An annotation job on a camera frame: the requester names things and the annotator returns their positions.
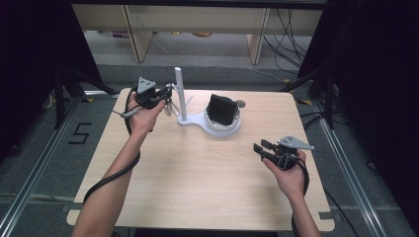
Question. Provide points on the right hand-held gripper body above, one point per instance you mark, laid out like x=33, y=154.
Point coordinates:
x=291, y=143

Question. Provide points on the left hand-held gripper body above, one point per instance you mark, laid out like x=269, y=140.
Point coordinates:
x=146, y=87

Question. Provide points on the white stand with hooks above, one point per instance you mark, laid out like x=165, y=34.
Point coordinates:
x=180, y=92

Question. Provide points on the white bowl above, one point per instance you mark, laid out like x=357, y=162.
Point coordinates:
x=214, y=125

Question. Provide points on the person's left hand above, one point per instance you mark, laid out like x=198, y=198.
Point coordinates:
x=143, y=120

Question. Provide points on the person's right hand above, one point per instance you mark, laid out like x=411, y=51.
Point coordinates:
x=291, y=182

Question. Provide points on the black metal stand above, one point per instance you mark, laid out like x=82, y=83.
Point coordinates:
x=329, y=98
x=59, y=98

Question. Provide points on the light wooden furniture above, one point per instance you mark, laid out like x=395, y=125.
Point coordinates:
x=197, y=19

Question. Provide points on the black curtain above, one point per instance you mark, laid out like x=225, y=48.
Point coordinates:
x=378, y=82
x=29, y=65

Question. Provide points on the aluminium floor rail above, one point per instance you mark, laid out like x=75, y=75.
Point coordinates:
x=36, y=171
x=355, y=184

